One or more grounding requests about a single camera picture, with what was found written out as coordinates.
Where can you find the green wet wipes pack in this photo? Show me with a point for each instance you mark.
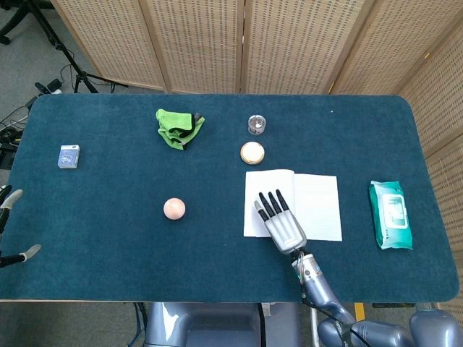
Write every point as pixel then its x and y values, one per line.
pixel 392 217

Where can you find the pink ball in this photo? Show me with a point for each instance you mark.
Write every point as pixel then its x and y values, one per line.
pixel 174 208

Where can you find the dark blue felt table mat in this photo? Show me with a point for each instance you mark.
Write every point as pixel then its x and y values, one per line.
pixel 144 260

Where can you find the blue-grey robot torso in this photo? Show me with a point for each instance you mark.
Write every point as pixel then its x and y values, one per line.
pixel 217 325

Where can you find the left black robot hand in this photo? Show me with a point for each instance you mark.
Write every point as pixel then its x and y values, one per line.
pixel 30 252

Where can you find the black office chair base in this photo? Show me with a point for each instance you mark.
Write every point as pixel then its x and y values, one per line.
pixel 14 21

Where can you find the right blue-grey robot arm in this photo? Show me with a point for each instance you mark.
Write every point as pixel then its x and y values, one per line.
pixel 318 285

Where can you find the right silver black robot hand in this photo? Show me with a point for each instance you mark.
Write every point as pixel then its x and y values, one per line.
pixel 287 231

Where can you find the woven wooden screen panel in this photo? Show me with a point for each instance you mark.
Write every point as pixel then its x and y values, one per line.
pixel 119 43
pixel 441 94
pixel 390 39
pixel 296 43
pixel 448 217
pixel 199 43

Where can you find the black tripod stand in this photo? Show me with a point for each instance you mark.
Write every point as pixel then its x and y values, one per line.
pixel 81 77

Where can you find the blue card box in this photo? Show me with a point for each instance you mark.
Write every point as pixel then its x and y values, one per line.
pixel 68 157

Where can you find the black power adapter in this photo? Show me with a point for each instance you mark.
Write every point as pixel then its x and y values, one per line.
pixel 54 85

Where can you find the white lined notebook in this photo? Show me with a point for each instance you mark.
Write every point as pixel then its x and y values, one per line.
pixel 318 202

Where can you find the clear jar of clips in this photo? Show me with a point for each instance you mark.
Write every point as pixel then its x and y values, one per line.
pixel 257 124

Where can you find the green black-trimmed cloth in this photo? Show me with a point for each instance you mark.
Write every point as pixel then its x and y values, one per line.
pixel 173 126

